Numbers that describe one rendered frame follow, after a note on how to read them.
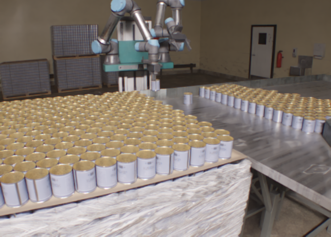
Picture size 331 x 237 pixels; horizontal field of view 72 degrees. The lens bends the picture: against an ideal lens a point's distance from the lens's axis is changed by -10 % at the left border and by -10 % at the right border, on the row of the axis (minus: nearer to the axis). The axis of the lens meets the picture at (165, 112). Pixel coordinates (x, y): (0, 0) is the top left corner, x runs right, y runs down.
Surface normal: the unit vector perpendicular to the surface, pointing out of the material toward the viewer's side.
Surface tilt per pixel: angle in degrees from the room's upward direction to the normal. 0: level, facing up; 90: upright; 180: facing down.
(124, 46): 90
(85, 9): 90
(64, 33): 92
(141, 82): 90
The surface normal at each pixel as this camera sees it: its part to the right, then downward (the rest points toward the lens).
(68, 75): 0.54, 0.21
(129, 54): 0.35, 0.27
